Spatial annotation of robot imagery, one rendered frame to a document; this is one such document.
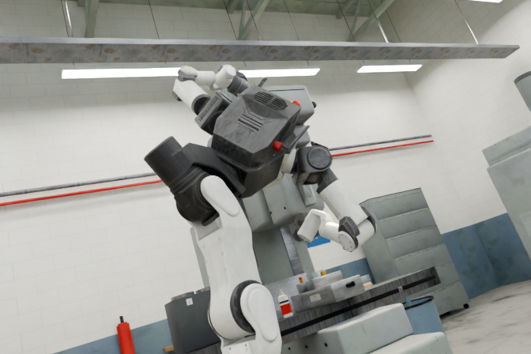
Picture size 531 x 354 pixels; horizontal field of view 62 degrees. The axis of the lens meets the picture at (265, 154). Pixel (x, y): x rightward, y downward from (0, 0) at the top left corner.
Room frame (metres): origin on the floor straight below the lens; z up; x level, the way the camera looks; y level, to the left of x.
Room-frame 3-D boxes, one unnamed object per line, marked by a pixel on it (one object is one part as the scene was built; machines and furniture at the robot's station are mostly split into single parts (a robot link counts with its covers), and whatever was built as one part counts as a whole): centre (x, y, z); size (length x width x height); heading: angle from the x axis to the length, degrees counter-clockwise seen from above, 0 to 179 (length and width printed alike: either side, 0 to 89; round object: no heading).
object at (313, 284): (1.95, -0.07, 1.02); 0.15 x 0.06 x 0.04; 120
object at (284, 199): (2.01, -0.06, 1.47); 0.21 x 0.19 x 0.32; 121
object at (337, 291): (1.97, -0.06, 0.99); 0.35 x 0.15 x 0.11; 30
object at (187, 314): (1.75, 0.42, 1.03); 0.22 x 0.12 x 0.20; 123
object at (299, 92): (2.02, -0.06, 1.81); 0.47 x 0.26 x 0.16; 31
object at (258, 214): (2.18, 0.04, 1.47); 0.24 x 0.19 x 0.26; 121
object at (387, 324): (2.01, -0.06, 0.79); 0.50 x 0.35 x 0.12; 31
